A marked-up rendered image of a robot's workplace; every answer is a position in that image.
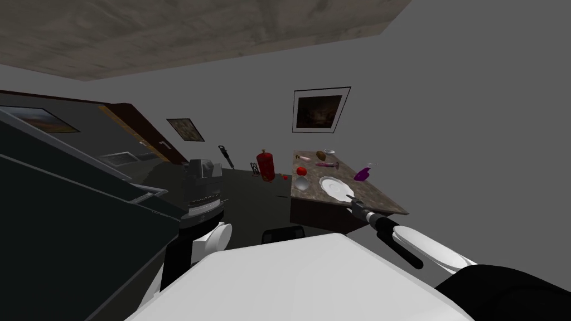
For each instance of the small dark rack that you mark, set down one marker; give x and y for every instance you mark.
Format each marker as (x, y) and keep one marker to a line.
(254, 170)

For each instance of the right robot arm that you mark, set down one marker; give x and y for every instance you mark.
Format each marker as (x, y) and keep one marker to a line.
(424, 247)

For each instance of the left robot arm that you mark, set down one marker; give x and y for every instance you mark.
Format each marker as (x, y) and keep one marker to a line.
(209, 238)

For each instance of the black long tool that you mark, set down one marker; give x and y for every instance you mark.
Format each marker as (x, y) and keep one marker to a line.
(226, 157)

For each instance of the brown marble top table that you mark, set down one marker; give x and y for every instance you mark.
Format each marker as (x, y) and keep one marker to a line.
(379, 198)

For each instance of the brown potato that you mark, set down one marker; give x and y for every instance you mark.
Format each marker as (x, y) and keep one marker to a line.
(321, 156)

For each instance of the pink white elongated item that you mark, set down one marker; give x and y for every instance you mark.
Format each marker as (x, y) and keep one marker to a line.
(304, 158)

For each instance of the dark large cabinet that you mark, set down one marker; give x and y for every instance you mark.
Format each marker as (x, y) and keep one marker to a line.
(67, 223)

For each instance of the white framed dark picture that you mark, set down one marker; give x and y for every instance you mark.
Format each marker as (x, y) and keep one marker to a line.
(319, 110)

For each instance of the dark landscape picture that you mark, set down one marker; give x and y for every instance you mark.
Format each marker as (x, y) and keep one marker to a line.
(42, 120)

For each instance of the grey metal bowl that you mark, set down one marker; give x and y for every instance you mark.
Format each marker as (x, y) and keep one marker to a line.
(302, 183)

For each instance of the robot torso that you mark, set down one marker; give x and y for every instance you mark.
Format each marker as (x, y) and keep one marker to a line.
(303, 281)

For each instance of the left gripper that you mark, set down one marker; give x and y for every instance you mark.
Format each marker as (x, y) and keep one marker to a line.
(203, 178)

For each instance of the white plate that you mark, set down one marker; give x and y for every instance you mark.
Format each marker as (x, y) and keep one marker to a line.
(335, 188)

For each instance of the brown wooden door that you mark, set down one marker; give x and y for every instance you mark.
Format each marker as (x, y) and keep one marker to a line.
(142, 131)

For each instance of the red fire extinguisher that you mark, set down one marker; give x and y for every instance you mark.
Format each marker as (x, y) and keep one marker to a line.
(266, 167)

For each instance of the purple pink elongated item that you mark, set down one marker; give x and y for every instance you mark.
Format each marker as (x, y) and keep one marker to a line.
(327, 165)

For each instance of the red tomato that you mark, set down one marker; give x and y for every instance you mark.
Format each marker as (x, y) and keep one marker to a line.
(301, 171)

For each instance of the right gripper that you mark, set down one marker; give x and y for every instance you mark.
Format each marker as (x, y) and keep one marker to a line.
(359, 209)

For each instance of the purple spray bottle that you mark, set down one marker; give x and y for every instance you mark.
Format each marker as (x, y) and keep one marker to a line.
(361, 174)

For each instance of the brown mottled picture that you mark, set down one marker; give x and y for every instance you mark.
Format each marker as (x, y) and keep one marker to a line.
(186, 129)

